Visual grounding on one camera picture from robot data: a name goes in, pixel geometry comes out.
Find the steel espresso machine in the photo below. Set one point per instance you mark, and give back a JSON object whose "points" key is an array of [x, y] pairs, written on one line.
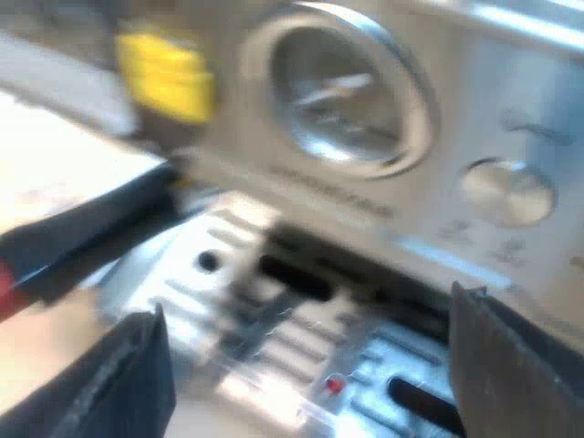
{"points": [[410, 182]]}

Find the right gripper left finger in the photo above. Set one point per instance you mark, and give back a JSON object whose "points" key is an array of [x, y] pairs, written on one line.
{"points": [[105, 383]]}

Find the roll of yellow tape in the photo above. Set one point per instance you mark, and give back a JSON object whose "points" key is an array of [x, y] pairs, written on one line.
{"points": [[166, 75]]}

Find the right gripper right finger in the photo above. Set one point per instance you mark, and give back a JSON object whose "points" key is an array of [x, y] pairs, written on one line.
{"points": [[515, 365]]}

